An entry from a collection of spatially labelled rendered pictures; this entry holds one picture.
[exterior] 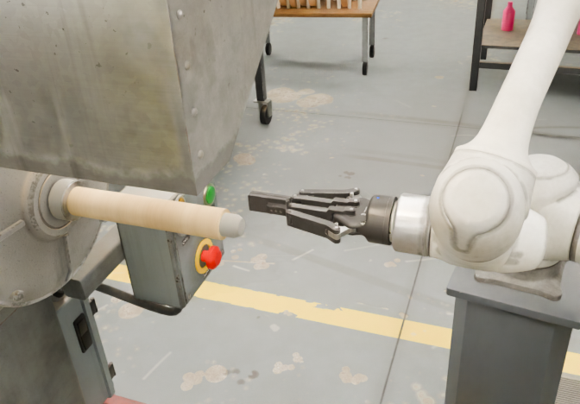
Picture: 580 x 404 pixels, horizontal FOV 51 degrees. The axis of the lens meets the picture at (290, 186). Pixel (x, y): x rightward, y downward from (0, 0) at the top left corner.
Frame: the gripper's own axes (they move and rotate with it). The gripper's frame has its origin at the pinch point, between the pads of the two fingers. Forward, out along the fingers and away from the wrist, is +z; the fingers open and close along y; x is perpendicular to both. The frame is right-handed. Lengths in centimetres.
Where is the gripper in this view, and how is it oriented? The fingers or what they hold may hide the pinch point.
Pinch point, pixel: (269, 203)
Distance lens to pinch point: 98.7
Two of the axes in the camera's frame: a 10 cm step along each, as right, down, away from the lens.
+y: 3.4, -4.9, 8.0
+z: -9.4, -1.3, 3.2
